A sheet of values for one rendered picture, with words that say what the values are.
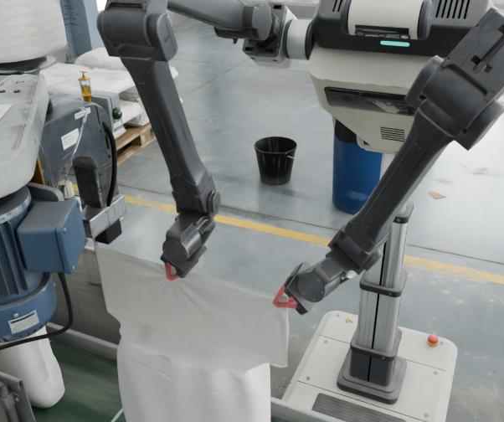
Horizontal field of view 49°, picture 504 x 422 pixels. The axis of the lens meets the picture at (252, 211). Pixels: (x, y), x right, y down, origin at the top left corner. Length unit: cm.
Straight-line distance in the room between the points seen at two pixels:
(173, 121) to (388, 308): 105
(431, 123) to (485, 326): 210
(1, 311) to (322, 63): 83
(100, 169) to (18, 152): 52
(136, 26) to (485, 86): 48
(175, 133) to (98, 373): 116
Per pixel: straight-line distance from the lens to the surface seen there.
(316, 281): 98
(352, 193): 341
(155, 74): 90
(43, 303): 102
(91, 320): 212
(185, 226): 108
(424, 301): 286
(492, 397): 249
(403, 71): 126
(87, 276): 199
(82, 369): 200
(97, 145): 137
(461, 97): 73
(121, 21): 87
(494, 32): 75
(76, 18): 728
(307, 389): 201
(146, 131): 454
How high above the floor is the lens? 174
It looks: 30 degrees down
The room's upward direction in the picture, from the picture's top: 1 degrees counter-clockwise
